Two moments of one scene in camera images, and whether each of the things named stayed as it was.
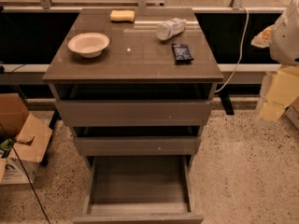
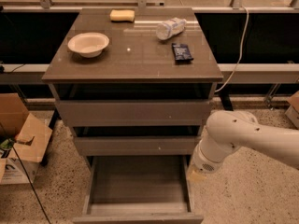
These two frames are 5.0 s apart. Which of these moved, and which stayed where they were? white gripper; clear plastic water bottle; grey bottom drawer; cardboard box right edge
Moved: white gripper
Stayed: grey bottom drawer; clear plastic water bottle; cardboard box right edge
